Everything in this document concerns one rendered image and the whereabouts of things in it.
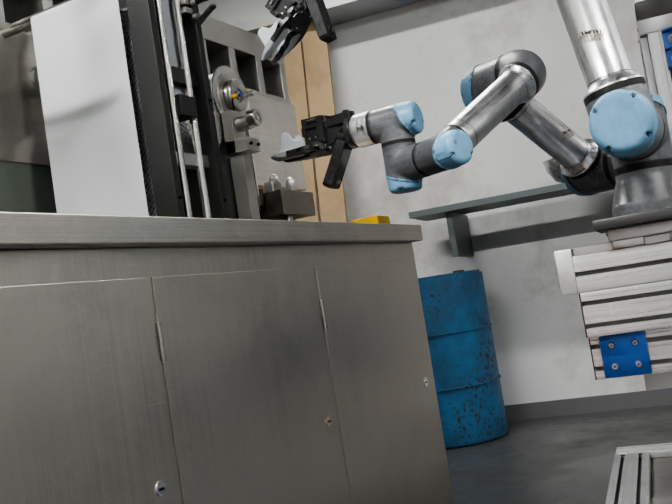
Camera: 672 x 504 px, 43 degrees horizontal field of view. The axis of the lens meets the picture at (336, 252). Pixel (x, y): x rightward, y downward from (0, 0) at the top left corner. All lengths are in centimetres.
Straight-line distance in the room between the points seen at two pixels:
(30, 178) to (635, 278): 128
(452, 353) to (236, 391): 271
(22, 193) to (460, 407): 261
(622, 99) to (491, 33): 318
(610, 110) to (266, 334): 74
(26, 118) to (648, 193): 131
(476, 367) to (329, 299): 244
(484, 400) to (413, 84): 178
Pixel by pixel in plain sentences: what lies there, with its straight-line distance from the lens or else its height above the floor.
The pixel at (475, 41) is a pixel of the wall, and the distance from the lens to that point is 481.
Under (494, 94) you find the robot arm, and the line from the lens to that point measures 192.
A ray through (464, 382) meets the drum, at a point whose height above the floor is 29.
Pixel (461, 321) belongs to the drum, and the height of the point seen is 57.
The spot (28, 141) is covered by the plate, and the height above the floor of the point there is 119.
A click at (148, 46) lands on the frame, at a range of 166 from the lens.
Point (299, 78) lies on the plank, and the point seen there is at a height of 201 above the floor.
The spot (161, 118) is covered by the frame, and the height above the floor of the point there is 112.
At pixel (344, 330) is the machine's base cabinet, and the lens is 176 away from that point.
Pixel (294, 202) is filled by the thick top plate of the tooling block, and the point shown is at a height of 100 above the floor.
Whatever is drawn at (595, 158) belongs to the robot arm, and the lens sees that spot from 234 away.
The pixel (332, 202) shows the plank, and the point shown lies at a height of 128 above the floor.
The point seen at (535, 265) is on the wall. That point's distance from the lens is 462.
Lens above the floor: 73
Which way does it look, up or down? 4 degrees up
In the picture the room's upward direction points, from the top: 9 degrees counter-clockwise
